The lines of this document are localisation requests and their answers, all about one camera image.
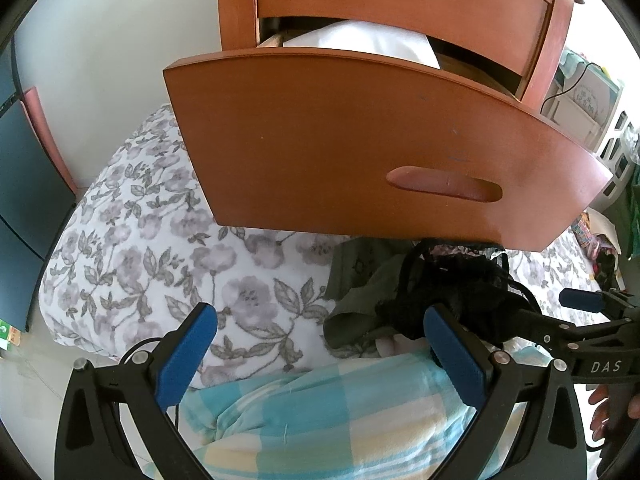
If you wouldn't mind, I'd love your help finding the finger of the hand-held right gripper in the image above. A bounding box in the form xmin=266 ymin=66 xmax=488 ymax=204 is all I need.
xmin=516 ymin=307 xmax=640 ymax=350
xmin=559 ymin=287 xmax=640 ymax=314

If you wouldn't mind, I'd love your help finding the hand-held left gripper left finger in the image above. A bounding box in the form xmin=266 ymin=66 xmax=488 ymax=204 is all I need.
xmin=54 ymin=301 xmax=219 ymax=480

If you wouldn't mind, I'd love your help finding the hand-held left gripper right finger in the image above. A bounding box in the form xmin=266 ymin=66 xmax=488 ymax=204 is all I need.
xmin=423 ymin=303 xmax=587 ymax=480

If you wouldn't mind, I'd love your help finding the black lace underwear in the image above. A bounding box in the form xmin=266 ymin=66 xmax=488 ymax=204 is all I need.
xmin=377 ymin=240 xmax=543 ymax=343

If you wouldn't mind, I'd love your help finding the grey cotton underwear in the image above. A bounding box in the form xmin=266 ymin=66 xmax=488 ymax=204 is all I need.
xmin=322 ymin=237 xmax=436 ymax=361

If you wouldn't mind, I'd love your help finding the thick white cloth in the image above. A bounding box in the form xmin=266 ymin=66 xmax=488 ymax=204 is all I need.
xmin=282 ymin=20 xmax=442 ymax=70

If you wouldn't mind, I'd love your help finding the person's right hand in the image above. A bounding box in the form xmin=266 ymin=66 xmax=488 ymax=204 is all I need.
xmin=588 ymin=384 xmax=640 ymax=433

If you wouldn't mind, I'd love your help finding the black and red item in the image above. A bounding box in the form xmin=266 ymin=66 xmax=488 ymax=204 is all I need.
xmin=592 ymin=252 xmax=621 ymax=281

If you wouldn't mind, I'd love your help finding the colourful patterned pouch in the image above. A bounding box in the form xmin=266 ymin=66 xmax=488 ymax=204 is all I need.
xmin=575 ymin=212 xmax=603 ymax=261

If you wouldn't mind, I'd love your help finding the floral blanket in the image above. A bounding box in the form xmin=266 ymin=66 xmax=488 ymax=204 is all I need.
xmin=42 ymin=105 xmax=608 ymax=391

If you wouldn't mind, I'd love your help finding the teal clothing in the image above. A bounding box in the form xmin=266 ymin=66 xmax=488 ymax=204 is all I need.
xmin=627 ymin=160 xmax=640 ymax=221

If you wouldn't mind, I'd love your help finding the white plastic basket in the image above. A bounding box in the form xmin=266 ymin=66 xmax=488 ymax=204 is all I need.
xmin=592 ymin=110 xmax=640 ymax=211

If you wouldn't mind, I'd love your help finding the light blue checked blanket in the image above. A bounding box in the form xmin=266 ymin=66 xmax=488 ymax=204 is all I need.
xmin=177 ymin=352 xmax=506 ymax=480

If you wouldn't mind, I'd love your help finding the green printed box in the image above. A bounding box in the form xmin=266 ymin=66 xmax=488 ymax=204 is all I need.
xmin=0 ymin=319 xmax=22 ymax=358

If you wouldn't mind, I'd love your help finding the dark blue wardrobe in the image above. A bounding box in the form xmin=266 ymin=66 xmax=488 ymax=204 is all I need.
xmin=0 ymin=45 xmax=77 ymax=332

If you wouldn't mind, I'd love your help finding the pink wooden board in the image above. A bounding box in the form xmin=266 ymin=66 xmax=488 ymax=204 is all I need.
xmin=22 ymin=86 xmax=78 ymax=196

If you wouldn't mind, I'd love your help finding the black cable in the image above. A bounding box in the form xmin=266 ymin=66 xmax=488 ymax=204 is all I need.
xmin=119 ymin=337 xmax=183 ymax=426

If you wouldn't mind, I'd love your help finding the wooden nightstand frame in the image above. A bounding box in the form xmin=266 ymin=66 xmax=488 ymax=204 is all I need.
xmin=216 ymin=0 xmax=587 ymax=117

